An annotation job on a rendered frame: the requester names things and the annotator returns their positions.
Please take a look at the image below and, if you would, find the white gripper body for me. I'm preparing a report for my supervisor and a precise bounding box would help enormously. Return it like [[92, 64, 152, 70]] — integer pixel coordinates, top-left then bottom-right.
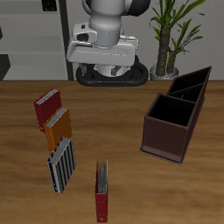
[[66, 35, 140, 67]]

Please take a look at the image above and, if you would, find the dark red book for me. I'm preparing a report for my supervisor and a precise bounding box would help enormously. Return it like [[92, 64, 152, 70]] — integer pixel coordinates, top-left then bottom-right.
[[33, 87, 63, 134]]

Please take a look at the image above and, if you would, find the orange book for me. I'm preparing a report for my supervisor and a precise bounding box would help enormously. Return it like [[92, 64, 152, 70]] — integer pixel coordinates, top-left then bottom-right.
[[43, 107, 74, 153]]

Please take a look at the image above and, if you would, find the dark brown desk caddy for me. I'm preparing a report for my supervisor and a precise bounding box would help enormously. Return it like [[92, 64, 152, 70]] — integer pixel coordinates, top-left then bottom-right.
[[138, 66, 213, 167]]

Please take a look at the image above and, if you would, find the black white striped book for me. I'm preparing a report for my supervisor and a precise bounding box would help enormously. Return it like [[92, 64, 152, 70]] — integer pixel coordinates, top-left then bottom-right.
[[46, 136, 77, 194]]

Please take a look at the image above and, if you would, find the thin red book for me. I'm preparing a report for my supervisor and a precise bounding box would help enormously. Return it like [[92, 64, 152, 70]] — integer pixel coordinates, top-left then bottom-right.
[[94, 159, 109, 224]]

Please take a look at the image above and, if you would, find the green pot plant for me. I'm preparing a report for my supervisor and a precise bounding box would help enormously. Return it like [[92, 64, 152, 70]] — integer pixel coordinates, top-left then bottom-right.
[[148, 0, 207, 82]]

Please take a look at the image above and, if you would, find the grey shelf unit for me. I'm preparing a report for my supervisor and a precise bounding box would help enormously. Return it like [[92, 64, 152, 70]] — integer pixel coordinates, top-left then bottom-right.
[[0, 0, 74, 81]]

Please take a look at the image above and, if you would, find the black box on shelf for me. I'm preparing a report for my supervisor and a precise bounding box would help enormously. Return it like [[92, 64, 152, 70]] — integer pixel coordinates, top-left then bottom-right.
[[41, 0, 58, 12]]

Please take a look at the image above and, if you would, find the flat black base plate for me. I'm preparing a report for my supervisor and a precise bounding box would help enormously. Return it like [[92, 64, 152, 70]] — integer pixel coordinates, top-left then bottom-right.
[[75, 55, 150, 88]]

